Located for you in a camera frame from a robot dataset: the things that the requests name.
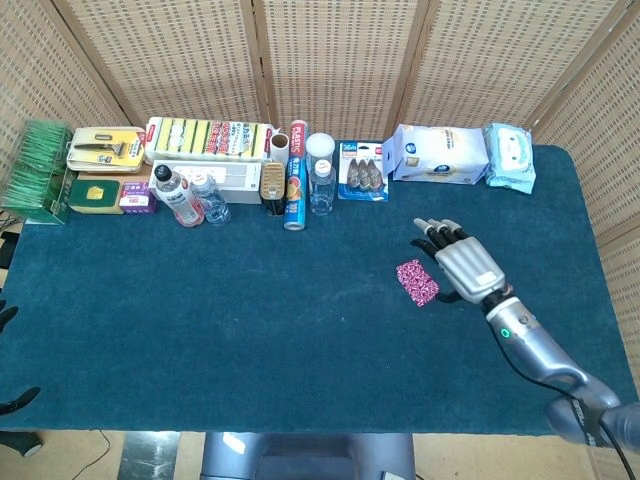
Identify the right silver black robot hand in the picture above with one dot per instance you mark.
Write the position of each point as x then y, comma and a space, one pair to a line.
467, 265

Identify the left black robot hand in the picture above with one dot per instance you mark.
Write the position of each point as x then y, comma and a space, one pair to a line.
20, 398

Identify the pink patterned card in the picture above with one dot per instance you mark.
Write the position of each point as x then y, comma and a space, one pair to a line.
417, 282

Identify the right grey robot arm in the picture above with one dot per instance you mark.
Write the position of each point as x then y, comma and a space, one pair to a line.
530, 340

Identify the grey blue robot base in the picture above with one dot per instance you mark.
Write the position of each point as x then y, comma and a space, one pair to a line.
300, 457

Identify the black object with white end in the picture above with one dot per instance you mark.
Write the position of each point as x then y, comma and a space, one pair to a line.
20, 442

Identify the light blue wet wipes pack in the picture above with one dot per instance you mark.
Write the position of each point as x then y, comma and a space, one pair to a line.
510, 160

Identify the white facial tissue pack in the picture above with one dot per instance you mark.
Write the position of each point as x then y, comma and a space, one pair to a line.
440, 152

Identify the tall clear bottle white cap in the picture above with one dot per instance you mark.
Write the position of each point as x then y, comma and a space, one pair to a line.
321, 192

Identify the blue plastic wrap roll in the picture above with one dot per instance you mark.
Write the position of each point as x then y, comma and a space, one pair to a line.
296, 185

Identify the clear jar with white lid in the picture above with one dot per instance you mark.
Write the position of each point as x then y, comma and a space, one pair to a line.
320, 145

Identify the dark blue felt table mat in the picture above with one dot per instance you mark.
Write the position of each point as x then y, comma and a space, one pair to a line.
200, 325

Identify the black can with gold lid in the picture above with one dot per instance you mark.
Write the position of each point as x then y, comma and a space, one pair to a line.
273, 182

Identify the dark green small box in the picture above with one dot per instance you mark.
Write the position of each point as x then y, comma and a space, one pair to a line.
95, 196

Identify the white lint roller refill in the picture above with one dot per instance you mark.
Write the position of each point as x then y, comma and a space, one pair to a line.
279, 147

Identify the green tea bag box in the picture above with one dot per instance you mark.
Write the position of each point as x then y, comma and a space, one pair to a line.
35, 175

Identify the small purple box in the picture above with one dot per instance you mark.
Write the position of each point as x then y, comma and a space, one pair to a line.
136, 199

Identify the woven bamboo folding screen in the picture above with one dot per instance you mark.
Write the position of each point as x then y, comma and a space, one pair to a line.
340, 65

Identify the long white cardboard box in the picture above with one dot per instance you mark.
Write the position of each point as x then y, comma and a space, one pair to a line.
235, 180

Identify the pink drink bottle black cap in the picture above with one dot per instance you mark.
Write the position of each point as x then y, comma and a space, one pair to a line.
177, 197

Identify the small clear water bottle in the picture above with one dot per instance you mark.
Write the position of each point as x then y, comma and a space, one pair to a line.
212, 202

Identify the yellow razor blister pack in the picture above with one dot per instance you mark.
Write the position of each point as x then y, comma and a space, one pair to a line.
107, 147

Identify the yellow green sponge multipack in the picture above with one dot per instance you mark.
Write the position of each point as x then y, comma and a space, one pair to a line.
200, 137

